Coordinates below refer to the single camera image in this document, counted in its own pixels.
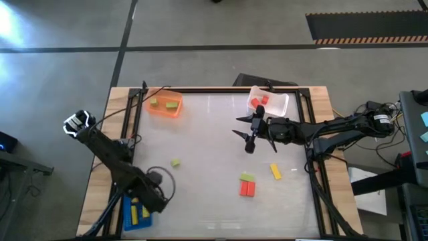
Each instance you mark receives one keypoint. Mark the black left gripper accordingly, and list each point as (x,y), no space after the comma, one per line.
(155,199)

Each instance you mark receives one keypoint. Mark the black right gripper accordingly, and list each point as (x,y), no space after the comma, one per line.
(259,127)

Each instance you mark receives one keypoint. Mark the long yellow cylinder block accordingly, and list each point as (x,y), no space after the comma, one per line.
(134,214)

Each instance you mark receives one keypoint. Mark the red cube block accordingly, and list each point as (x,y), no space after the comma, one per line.
(265,99)

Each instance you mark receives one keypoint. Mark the green cube block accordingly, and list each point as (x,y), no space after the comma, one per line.
(175,163)

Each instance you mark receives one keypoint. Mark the green rectangular block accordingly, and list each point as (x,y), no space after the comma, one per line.
(247,177)

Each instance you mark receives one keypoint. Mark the yellow rectangular block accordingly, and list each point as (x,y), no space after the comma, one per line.
(275,171)

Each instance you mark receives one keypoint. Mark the small green block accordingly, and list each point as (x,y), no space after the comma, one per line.
(153,101)

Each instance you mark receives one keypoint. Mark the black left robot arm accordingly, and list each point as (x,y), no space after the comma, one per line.
(110,157)

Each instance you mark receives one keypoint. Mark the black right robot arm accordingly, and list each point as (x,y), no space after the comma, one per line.
(347,124)

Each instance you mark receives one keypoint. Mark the blue plastic tray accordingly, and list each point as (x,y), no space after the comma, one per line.
(147,224)

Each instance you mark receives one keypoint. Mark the white plastic bin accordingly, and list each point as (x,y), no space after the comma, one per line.
(277,103)

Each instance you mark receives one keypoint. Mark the black flat panel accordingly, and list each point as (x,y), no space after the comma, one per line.
(250,80)

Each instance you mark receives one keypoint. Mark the orange translucent plastic bin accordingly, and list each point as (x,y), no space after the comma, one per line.
(162,96)

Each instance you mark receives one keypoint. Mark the black power adapter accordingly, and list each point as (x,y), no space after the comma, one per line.
(374,104)

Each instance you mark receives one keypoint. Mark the white paper sheet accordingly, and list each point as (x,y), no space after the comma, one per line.
(368,201)

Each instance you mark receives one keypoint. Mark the black desk leg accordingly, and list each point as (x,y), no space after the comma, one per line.
(384,180)

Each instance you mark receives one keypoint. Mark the black device with light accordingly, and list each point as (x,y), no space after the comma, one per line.
(8,142)

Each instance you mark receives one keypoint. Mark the black yellow hazard mat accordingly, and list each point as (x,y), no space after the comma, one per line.
(368,25)

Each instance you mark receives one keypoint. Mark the red clamp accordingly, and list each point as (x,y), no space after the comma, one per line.
(405,155)

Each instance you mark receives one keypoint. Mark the black side desk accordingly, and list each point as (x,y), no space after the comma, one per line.
(413,134)

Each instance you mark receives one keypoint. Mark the blue sticky note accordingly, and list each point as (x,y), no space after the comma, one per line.
(425,137)
(425,119)

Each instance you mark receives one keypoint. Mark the black keyboard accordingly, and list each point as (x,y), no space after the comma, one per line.
(419,224)

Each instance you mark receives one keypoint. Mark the black aluminium table frame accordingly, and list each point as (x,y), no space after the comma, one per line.
(214,90)

